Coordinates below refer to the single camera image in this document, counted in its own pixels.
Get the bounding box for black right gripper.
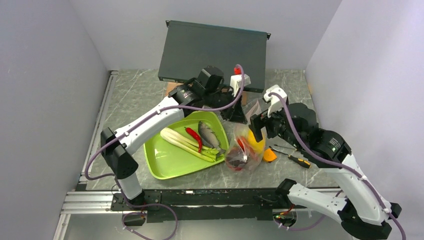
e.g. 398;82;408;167
248;101;305;151

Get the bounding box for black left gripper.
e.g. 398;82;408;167
204;88;248;125

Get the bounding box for yellow bell pepper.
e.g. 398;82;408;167
246;130;266;162

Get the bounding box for orange red chili pepper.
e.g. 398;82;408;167
236;136;256;162

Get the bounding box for clear pink zip top bag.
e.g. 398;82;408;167
224;98;268;172

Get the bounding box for grey toy fish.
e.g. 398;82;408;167
197;121;226;156

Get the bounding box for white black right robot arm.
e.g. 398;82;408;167
249;102;402;240

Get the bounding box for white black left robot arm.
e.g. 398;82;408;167
100;64;251;210

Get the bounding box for wooden board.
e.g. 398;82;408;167
163;82;248;106

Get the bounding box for orange pumpkin slice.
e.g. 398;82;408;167
262;148;278;163

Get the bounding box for green celery stalks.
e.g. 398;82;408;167
159;127;224;163

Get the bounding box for lower black yellow screwdriver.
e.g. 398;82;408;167
269;146;311;169

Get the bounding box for dark grey rack device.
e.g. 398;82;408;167
158;20;271;93

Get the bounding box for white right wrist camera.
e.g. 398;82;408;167
263;84;288;118

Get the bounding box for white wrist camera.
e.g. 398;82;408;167
263;84;288;118
230;65;251;97

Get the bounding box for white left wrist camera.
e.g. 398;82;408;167
230;65;251;97

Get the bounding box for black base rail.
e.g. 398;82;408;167
110;187;295;223

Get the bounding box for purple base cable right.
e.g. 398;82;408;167
274;190;344;232

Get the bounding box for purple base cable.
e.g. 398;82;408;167
274;190;344;232
114;178;179;240

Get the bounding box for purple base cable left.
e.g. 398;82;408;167
114;178;179;240

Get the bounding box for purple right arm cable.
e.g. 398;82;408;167
268;92;407;240

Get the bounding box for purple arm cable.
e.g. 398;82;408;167
268;92;407;240
84;63;246;181

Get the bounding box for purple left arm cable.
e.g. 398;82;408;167
84;63;246;181

